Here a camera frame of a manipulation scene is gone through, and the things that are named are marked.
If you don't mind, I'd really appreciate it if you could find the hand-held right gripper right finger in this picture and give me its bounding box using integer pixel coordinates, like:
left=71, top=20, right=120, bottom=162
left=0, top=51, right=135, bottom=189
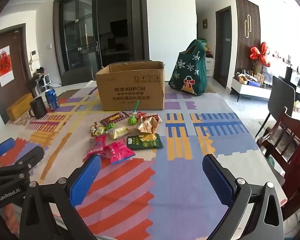
left=202, top=154, right=285, bottom=240

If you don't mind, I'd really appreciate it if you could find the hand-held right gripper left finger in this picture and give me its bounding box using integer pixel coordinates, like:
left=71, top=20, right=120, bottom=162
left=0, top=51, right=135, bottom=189
left=19, top=154, right=102, bottom=240

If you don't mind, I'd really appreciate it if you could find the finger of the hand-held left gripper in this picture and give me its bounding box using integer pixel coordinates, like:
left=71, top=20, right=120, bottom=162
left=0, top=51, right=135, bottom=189
left=0, top=146, right=45, bottom=174
left=0, top=138, right=16, bottom=167

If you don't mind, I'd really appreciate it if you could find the wide pink snack packet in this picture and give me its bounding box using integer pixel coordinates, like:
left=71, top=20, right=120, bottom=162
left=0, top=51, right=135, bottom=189
left=105, top=141, right=136, bottom=165

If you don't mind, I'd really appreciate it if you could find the white yellow bread packet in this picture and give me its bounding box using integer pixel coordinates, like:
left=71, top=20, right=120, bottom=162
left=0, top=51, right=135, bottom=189
left=107, top=126, right=130, bottom=140

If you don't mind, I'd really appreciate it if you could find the maroon striped snack packet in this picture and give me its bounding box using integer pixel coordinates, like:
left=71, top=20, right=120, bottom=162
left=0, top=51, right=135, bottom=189
left=100, top=112, right=129, bottom=127

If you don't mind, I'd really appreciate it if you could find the dark green snack packet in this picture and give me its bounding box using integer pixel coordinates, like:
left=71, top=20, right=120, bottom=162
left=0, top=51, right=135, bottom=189
left=126, top=133, right=164, bottom=151

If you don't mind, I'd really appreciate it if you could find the green lollipop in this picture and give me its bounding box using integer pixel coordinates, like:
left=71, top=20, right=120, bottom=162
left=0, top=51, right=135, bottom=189
left=128, top=101, right=140, bottom=125

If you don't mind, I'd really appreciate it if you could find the beige snack packet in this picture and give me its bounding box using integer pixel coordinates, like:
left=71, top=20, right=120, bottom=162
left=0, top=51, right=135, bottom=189
left=134, top=116, right=158, bottom=134

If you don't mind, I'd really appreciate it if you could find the brown cardboard box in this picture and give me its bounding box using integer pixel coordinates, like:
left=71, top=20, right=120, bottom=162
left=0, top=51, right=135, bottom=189
left=95, top=60, right=165, bottom=111

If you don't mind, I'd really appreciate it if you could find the yellow patterned box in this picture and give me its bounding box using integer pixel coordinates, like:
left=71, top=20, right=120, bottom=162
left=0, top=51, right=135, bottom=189
left=6, top=93, right=33, bottom=121

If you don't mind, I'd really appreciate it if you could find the colourful patterned tablecloth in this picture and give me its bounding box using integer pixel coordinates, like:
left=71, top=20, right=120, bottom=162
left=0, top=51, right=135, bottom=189
left=0, top=80, right=288, bottom=240

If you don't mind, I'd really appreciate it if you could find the black mug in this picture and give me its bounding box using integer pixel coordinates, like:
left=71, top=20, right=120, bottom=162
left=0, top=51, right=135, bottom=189
left=29, top=96, right=48, bottom=119

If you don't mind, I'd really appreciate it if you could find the blue soda can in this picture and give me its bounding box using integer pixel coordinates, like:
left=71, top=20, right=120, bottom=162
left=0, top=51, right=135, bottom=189
left=45, top=88, right=60, bottom=110

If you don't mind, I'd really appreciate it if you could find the brown entrance door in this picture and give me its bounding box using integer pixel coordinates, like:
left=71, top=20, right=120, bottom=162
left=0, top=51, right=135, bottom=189
left=0, top=24, right=32, bottom=124

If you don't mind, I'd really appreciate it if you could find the white small shelf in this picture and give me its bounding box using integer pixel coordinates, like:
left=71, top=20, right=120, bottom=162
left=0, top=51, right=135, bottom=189
left=31, top=67, right=52, bottom=93

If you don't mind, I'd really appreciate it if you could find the brown wooden chair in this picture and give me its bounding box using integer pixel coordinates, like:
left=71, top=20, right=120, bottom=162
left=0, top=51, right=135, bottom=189
left=257, top=107, right=300, bottom=220

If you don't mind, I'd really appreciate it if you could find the red and white door poster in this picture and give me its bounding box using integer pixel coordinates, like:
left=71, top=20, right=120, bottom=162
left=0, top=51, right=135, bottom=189
left=0, top=45, right=14, bottom=87

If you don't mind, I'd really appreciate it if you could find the grey dining chair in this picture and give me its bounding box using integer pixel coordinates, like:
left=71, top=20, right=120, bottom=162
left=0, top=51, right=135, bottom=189
left=61, top=66, right=95, bottom=87

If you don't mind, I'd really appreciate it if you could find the white low cabinet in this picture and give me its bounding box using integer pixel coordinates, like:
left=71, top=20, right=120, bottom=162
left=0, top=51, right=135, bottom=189
left=231, top=76, right=273, bottom=103

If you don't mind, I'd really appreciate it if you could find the dark grey chair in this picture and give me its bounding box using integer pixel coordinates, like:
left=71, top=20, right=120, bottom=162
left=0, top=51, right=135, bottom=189
left=255, top=76, right=296, bottom=138

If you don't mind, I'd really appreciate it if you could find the green knitted festive bag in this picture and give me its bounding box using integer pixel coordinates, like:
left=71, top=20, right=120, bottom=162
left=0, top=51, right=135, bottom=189
left=168, top=39, right=207, bottom=96

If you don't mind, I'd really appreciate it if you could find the black television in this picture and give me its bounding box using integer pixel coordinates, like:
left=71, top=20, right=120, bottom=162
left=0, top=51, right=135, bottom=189
left=285, top=66, right=300, bottom=90

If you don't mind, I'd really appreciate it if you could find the black framed glass door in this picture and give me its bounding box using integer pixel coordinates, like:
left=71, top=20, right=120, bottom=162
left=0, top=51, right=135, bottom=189
left=54, top=0, right=150, bottom=80

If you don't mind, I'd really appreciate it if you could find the dark interior door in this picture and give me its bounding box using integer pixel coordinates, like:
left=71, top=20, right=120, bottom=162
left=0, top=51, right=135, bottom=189
left=215, top=5, right=233, bottom=88

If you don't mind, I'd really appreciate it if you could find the red foil balloon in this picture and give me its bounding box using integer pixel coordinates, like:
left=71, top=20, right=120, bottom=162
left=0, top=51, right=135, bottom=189
left=249, top=42, right=271, bottom=67

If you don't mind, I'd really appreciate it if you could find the gold wall ornament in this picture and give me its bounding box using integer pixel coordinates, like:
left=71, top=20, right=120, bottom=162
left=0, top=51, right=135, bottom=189
left=244, top=15, right=252, bottom=39

